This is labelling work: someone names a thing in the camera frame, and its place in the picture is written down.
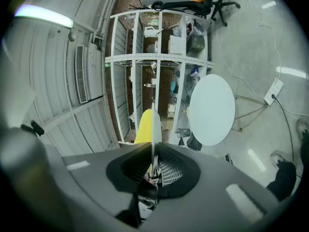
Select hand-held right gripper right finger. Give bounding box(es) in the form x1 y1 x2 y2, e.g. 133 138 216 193
144 142 283 232

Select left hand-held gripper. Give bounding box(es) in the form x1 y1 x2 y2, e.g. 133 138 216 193
138 194 158 219

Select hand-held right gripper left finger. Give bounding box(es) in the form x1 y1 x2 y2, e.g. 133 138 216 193
61 143 153 228

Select yellow item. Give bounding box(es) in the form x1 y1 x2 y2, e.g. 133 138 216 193
133 108 154 146

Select white round table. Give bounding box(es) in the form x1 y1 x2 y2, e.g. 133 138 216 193
186 73 268 146

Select black backpack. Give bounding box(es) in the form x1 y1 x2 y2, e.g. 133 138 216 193
186 133 203 152

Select person's black clothing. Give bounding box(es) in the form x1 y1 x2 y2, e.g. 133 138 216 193
265 134 309 203

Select person's white sneaker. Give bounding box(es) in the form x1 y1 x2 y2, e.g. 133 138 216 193
269 150 294 171
296 119 309 142

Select large cardboard box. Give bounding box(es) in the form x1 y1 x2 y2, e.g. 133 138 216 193
160 117 174 131

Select white ceiling air conditioner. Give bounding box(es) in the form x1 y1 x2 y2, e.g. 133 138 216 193
75 42 104 104

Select white power strip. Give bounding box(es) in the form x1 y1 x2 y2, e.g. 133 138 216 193
263 77 284 106

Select white metal shelf rack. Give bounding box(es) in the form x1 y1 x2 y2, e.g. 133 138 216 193
104 10 214 146

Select white perforated basket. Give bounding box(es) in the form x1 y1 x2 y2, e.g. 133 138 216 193
169 34 183 55

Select dark green bag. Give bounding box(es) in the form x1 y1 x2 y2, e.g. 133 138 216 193
187 34 206 54

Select white ceiling pipes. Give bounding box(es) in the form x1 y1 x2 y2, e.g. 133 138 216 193
95 0 124 40

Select long ceiling light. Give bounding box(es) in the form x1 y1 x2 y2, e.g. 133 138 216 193
14 4 75 29

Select black office chair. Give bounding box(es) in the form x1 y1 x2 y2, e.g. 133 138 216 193
151 0 241 28

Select black wire wastebasket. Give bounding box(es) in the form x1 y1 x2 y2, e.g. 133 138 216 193
176 127 191 139

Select black head-mounted camera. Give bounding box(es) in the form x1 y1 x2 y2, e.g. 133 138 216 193
30 120 45 137

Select black power cable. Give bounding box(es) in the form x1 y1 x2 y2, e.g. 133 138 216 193
271 94 302 178

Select white power cable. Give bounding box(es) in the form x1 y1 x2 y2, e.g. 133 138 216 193
215 27 266 101
238 0 283 81

